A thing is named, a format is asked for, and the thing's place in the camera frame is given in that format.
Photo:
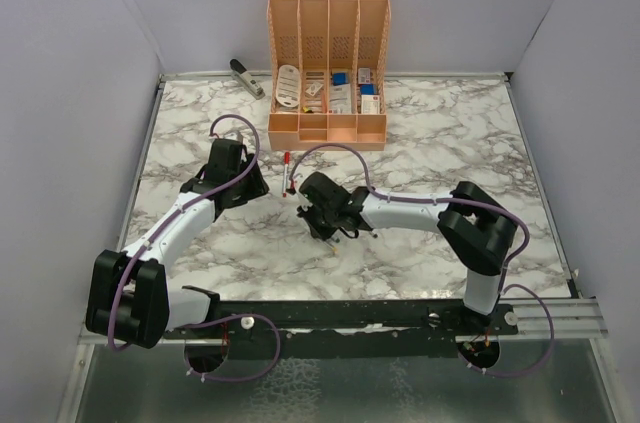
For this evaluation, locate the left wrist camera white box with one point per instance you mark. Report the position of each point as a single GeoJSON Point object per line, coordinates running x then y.
{"type": "Point", "coordinates": [237, 136]}

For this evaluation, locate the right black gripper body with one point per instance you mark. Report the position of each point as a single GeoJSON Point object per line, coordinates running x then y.
{"type": "Point", "coordinates": [321, 223]}

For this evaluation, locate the red marker pen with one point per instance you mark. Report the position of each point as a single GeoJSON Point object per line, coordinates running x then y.
{"type": "Point", "coordinates": [285, 176]}

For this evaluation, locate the blue eraser box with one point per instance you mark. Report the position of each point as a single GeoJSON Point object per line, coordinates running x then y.
{"type": "Point", "coordinates": [339, 78]}

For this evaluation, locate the orange desk organizer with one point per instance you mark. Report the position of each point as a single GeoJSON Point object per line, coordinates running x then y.
{"type": "Point", "coordinates": [321, 37]}

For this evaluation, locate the yellow tip pen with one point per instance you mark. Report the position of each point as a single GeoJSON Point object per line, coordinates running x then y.
{"type": "Point", "coordinates": [331, 246]}

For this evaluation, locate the black grey stapler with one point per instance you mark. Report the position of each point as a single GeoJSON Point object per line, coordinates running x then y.
{"type": "Point", "coordinates": [241, 75]}

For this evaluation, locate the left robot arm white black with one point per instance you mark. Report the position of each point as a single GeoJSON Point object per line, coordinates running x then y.
{"type": "Point", "coordinates": [129, 298]}

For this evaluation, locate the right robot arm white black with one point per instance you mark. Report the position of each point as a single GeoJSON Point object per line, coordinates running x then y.
{"type": "Point", "coordinates": [475, 226]}

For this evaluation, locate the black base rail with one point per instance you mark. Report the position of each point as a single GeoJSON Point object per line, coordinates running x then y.
{"type": "Point", "coordinates": [374, 328]}

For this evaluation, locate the oval barcode card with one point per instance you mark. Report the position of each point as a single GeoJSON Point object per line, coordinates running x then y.
{"type": "Point", "coordinates": [288, 86]}

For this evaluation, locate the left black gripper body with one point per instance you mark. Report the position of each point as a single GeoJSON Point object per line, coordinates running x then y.
{"type": "Point", "coordinates": [249, 188]}

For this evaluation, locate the white paper packet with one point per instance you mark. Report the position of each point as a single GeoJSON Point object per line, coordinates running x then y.
{"type": "Point", "coordinates": [340, 99]}

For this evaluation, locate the white label box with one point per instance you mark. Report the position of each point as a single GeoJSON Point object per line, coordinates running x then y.
{"type": "Point", "coordinates": [370, 105]}

